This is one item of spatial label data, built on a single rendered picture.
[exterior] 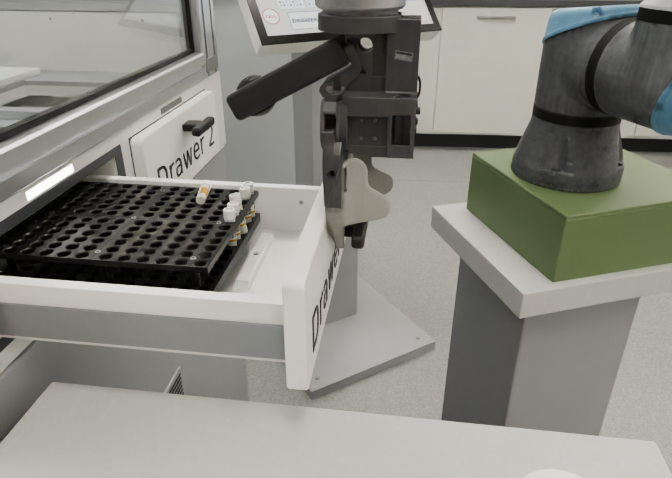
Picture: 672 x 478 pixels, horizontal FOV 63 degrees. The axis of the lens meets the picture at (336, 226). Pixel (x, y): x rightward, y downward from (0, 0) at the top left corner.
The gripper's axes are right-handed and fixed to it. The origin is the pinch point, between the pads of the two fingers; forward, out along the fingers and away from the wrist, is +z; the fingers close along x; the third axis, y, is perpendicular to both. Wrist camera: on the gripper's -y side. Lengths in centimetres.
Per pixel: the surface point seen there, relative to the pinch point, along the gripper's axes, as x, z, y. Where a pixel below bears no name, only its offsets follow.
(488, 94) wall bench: 297, 54, 54
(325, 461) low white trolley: -16.1, 14.5, 1.2
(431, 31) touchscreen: 106, -6, 11
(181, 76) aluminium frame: 37.5, -6.5, -30.2
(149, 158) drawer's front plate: 18.3, 0.6, -28.0
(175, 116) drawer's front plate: 28.6, -2.4, -28.1
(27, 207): -4.4, -2.3, -29.8
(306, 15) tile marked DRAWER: 87, -11, -19
